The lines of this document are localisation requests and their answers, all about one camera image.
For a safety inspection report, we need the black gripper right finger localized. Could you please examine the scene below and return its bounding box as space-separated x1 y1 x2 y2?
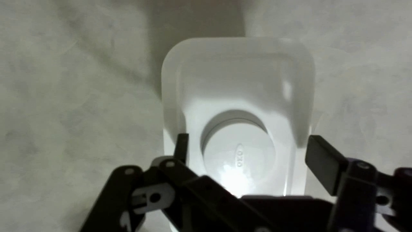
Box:
304 134 412 232

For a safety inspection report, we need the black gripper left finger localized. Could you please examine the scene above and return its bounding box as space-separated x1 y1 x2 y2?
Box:
78 132 275 232

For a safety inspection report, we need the white plastic cup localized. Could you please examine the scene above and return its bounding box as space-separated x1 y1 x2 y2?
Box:
159 36 317 199

